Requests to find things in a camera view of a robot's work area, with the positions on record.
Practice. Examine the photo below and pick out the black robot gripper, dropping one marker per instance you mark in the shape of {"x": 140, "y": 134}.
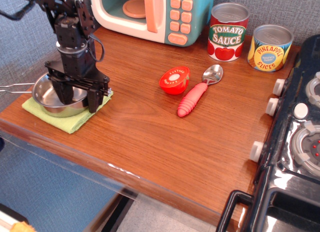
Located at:
{"x": 77, "y": 68}

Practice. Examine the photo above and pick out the small stainless steel pot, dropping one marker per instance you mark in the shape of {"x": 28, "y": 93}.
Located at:
{"x": 44, "y": 95}

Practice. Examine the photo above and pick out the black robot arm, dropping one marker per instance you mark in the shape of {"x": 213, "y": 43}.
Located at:
{"x": 74, "y": 26}

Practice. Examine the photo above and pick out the teal toy microwave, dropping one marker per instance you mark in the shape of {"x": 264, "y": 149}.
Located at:
{"x": 172, "y": 22}

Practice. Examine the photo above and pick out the green folded cloth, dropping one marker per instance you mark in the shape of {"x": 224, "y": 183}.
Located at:
{"x": 68, "y": 124}

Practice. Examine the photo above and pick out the red toy tomato half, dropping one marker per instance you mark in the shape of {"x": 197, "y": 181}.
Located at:
{"x": 175, "y": 80}

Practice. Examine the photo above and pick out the tomato sauce can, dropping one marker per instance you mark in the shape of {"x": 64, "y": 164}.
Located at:
{"x": 227, "y": 30}

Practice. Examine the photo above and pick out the white stove knob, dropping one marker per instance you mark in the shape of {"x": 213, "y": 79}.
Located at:
{"x": 256, "y": 151}
{"x": 271, "y": 106}
{"x": 278, "y": 87}

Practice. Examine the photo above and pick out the pineapple slices can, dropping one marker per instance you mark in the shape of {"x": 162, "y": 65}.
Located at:
{"x": 270, "y": 46}

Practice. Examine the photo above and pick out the white round stove button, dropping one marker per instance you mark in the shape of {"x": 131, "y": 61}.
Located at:
{"x": 300, "y": 111}

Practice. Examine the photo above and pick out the black toy stove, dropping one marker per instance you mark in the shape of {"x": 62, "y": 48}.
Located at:
{"x": 286, "y": 196}

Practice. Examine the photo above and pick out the grey stove burner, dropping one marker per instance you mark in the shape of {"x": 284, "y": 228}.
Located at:
{"x": 310, "y": 90}
{"x": 305, "y": 147}

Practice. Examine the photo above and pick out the spoon with pink handle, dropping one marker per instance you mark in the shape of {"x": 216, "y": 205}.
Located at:
{"x": 212, "y": 75}

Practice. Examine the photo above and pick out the black oven door handle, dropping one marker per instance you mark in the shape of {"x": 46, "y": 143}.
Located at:
{"x": 235, "y": 197}

